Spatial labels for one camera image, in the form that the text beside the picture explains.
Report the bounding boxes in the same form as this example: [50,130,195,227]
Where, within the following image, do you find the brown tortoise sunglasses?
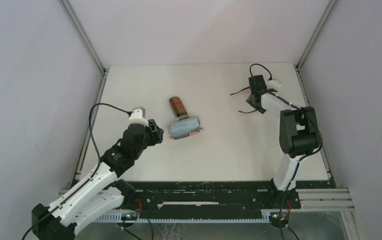
[229,86,259,114]

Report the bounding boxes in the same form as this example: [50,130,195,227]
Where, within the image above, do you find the brown striped glasses case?
[169,96,189,121]

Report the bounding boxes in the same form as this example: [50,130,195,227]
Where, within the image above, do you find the flag print glasses case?
[167,116,204,141]

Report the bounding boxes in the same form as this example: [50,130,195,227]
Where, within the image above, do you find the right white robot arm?
[246,75,322,192]

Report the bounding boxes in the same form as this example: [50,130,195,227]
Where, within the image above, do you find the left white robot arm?
[27,119,164,240]

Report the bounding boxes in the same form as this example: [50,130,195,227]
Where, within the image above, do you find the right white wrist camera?
[267,78,282,89]

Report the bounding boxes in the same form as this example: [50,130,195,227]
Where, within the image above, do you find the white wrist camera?
[267,78,282,89]
[129,106,149,127]

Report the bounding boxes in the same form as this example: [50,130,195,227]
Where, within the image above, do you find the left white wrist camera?
[129,106,149,127]

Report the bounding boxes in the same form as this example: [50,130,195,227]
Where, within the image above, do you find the left black camera cable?
[21,102,133,240]

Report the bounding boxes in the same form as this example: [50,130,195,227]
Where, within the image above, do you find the black camera cable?
[248,63,324,240]
[21,102,133,240]

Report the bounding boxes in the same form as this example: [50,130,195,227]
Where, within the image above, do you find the right black camera cable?
[248,63,324,240]

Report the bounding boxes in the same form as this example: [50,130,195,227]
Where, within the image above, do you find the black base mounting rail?
[70,178,338,222]

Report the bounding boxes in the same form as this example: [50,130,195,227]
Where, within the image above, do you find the right aluminium frame post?
[294,0,340,185]

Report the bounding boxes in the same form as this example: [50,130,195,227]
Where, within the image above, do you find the aluminium frame post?
[294,0,340,185]
[59,0,108,190]

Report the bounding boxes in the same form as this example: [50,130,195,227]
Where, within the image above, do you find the left aluminium frame post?
[59,0,108,190]

